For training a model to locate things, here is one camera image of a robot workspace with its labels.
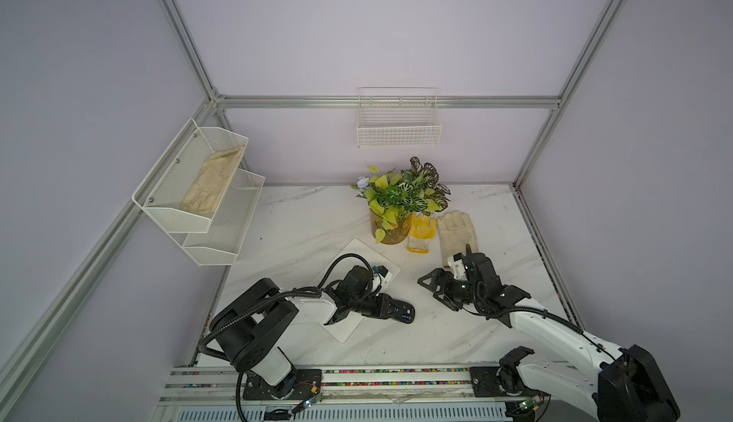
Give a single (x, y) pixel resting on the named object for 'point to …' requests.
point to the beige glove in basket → (211, 180)
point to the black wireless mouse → (408, 312)
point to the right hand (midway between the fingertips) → (426, 290)
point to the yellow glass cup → (421, 232)
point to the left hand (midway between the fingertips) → (398, 313)
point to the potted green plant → (394, 196)
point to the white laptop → (345, 326)
